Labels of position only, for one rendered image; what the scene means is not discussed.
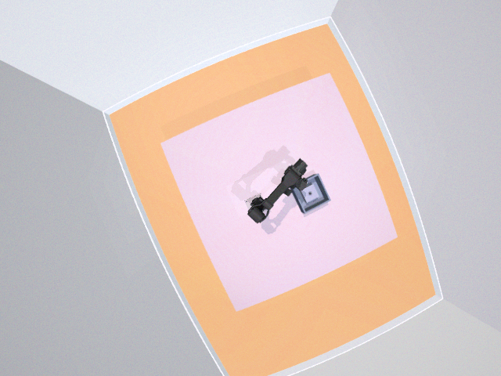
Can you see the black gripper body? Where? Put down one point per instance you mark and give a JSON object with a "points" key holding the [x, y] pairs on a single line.
{"points": [[288, 192]]}

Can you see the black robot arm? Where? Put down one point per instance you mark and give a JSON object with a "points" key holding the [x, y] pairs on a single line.
{"points": [[292, 177]]}

